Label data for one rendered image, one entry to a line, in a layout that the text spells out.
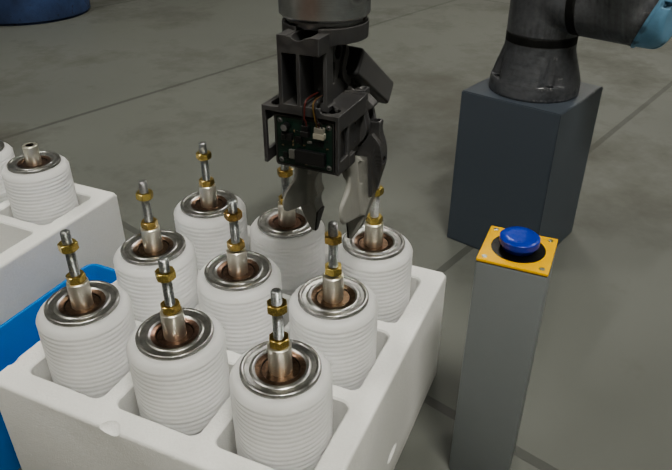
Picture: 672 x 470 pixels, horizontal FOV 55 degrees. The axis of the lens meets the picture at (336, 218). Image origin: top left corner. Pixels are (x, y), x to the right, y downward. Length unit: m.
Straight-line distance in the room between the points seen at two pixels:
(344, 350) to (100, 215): 0.54
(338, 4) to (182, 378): 0.36
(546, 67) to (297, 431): 0.74
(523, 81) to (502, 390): 0.55
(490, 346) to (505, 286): 0.08
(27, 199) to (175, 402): 0.50
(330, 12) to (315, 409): 0.34
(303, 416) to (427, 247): 0.71
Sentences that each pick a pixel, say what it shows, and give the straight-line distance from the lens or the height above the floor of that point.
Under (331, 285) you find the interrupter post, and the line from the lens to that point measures 0.67.
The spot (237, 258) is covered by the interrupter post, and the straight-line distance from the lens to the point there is 0.72.
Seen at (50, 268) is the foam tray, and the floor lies 0.13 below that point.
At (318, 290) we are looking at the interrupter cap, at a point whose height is 0.25.
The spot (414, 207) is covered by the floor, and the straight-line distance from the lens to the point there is 1.38.
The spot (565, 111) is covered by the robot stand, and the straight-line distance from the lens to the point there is 1.10.
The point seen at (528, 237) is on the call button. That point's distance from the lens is 0.67.
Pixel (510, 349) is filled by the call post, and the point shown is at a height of 0.21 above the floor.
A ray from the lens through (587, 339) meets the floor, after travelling 1.09.
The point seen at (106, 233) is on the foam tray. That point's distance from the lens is 1.10.
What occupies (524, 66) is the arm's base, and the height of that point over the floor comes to 0.35.
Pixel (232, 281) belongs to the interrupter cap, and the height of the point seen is 0.25.
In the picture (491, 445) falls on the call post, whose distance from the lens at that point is 0.81.
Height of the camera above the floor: 0.67
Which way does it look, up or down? 30 degrees down
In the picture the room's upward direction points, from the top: straight up
